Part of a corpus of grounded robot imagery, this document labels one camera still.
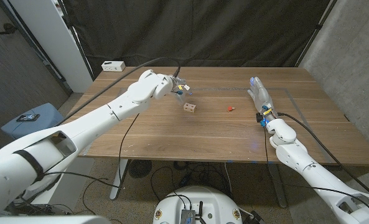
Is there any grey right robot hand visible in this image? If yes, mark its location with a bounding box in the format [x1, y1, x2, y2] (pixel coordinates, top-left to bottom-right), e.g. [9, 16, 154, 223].
[247, 76, 278, 124]

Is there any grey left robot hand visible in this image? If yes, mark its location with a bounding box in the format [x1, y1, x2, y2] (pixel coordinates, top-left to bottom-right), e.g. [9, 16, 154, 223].
[170, 74, 193, 106]

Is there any small wooden block with holes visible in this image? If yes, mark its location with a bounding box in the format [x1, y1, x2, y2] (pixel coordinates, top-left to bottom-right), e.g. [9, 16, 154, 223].
[183, 102, 197, 114]

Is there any black backdrop curtain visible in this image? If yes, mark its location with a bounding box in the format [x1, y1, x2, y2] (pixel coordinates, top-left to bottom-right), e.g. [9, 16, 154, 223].
[61, 0, 331, 77]

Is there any white power outlet box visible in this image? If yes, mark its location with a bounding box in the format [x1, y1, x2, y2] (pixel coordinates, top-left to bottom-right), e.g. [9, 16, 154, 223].
[101, 60, 126, 72]

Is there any round black floor fan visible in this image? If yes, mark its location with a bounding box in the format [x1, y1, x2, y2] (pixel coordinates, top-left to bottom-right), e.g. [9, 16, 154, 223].
[128, 159, 153, 179]

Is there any black backdrop stand pole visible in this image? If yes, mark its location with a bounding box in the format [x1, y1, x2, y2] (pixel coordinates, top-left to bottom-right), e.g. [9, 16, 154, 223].
[294, 0, 339, 68]
[55, 0, 95, 81]

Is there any grey table leg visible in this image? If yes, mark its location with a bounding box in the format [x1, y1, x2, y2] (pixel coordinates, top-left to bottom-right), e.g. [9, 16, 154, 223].
[266, 163, 288, 208]

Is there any white table leg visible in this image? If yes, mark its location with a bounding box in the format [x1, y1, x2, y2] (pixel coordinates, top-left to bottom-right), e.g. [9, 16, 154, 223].
[109, 159, 129, 200]

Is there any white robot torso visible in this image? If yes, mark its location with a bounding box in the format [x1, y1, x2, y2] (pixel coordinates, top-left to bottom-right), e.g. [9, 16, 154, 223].
[152, 185, 243, 224]

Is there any grey electronics module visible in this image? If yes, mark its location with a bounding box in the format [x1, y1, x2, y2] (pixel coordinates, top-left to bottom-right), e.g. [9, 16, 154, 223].
[180, 208, 197, 224]

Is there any white pillar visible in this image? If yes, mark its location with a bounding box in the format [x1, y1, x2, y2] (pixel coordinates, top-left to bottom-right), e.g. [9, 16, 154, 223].
[8, 0, 93, 93]

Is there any blue padded stool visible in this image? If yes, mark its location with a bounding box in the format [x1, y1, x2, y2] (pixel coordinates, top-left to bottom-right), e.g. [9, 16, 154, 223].
[0, 103, 65, 141]

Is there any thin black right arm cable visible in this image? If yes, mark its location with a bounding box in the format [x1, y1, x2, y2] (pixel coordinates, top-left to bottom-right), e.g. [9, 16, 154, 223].
[263, 126, 369, 216]

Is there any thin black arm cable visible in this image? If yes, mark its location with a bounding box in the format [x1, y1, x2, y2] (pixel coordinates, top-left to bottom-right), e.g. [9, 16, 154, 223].
[263, 126, 369, 216]
[42, 113, 141, 200]

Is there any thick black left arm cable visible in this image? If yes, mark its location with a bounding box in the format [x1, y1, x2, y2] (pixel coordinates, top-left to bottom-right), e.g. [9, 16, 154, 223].
[55, 57, 182, 127]

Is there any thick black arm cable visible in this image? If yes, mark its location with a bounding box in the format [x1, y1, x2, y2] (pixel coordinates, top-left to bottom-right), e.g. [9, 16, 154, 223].
[55, 57, 182, 127]
[276, 112, 369, 196]

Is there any black floor cable tangle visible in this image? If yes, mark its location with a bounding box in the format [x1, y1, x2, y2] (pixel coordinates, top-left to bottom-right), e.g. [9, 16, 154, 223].
[149, 160, 235, 200]

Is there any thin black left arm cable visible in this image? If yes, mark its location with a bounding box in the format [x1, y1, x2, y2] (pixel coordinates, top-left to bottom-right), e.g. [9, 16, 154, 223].
[42, 113, 141, 200]

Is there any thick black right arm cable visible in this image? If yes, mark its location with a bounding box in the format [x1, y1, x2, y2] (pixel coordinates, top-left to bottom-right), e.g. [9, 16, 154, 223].
[276, 112, 369, 196]

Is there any black wall rail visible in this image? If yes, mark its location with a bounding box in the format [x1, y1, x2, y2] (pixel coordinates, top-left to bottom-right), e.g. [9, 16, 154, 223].
[0, 0, 73, 95]

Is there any black door handle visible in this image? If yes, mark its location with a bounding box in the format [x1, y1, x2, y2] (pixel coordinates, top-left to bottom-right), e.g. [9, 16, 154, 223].
[0, 23, 19, 35]

